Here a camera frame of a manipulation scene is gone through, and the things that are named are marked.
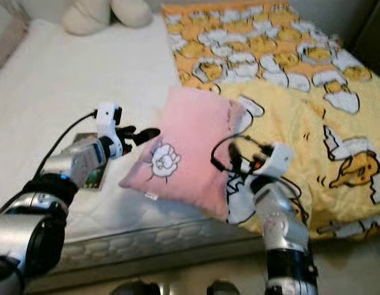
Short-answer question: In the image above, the yellow duck print duvet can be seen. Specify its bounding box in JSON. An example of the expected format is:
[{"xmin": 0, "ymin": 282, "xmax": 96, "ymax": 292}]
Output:
[{"xmin": 162, "ymin": 0, "xmax": 380, "ymax": 242}]

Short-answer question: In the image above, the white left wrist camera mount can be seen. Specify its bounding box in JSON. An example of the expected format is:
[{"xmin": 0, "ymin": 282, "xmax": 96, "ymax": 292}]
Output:
[{"xmin": 95, "ymin": 101, "xmax": 123, "ymax": 159}]

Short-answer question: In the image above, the dark robot left leg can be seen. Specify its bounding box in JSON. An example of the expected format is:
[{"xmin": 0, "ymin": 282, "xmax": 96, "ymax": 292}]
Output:
[{"xmin": 110, "ymin": 280, "xmax": 153, "ymax": 295}]

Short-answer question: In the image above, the dark robot leg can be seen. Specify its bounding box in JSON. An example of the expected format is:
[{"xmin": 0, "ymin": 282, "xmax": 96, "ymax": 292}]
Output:
[
  {"xmin": 110, "ymin": 280, "xmax": 153, "ymax": 295},
  {"xmin": 205, "ymin": 280, "xmax": 242, "ymax": 295}
]

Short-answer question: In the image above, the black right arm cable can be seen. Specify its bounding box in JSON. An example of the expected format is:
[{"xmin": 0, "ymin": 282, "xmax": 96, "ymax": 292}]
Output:
[{"xmin": 211, "ymin": 134, "xmax": 273, "ymax": 173}]

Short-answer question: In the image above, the dark robot right leg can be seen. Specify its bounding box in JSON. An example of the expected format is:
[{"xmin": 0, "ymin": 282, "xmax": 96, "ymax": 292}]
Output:
[{"xmin": 205, "ymin": 280, "xmax": 242, "ymax": 295}]

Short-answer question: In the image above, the beige padded bed side panel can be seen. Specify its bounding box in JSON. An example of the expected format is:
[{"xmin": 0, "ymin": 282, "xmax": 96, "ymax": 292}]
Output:
[{"xmin": 0, "ymin": 0, "xmax": 31, "ymax": 71}]

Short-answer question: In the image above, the pink pillow with white print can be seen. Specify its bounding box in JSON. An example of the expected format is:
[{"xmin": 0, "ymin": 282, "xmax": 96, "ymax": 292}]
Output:
[{"xmin": 119, "ymin": 86, "xmax": 247, "ymax": 223}]

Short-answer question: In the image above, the dark bedside furniture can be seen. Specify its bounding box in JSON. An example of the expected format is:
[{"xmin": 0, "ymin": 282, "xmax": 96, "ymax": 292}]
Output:
[{"xmin": 351, "ymin": 0, "xmax": 380, "ymax": 65}]

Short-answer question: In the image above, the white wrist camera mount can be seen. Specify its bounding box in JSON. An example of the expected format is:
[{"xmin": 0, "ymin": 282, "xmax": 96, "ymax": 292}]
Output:
[
  {"xmin": 258, "ymin": 143, "xmax": 293, "ymax": 180},
  {"xmin": 95, "ymin": 101, "xmax": 123, "ymax": 159}
]

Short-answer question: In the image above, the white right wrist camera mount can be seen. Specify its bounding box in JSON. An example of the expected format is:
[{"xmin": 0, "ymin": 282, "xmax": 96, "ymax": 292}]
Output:
[{"xmin": 258, "ymin": 143, "xmax": 293, "ymax": 180}]

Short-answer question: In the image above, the cream plush toy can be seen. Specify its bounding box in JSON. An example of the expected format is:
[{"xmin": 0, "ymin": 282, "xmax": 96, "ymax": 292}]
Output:
[{"xmin": 61, "ymin": 0, "xmax": 153, "ymax": 36}]

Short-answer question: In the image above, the beige bed base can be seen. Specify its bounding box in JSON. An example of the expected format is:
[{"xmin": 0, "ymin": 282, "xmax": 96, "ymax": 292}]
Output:
[{"xmin": 30, "ymin": 237, "xmax": 380, "ymax": 295}]

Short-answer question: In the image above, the white quilted mattress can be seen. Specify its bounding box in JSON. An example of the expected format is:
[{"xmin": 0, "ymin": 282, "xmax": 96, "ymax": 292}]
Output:
[{"xmin": 0, "ymin": 15, "xmax": 380, "ymax": 293}]

